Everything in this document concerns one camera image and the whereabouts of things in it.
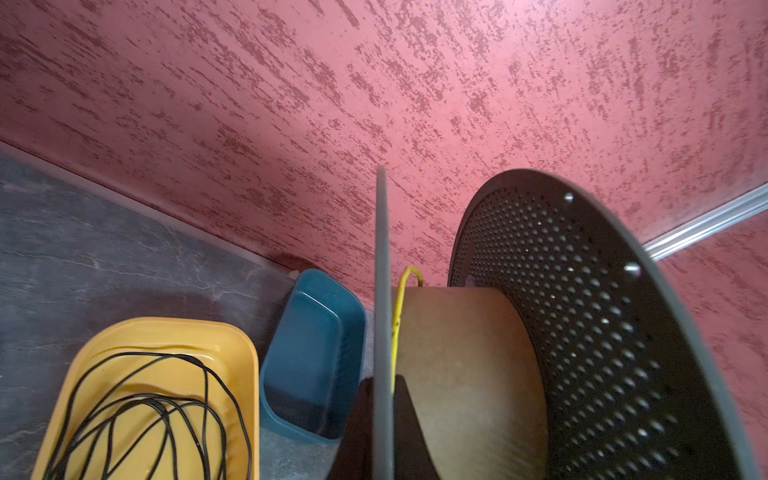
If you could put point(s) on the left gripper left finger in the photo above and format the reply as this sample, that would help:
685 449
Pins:
353 458

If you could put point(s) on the teal plastic bin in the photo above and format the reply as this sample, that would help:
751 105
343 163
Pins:
311 373

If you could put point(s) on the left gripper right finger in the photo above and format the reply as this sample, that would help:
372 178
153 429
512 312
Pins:
412 460

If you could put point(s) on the yellow plastic bin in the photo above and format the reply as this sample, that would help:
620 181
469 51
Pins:
157 398

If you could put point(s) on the black cable spool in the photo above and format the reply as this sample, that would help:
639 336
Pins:
556 350

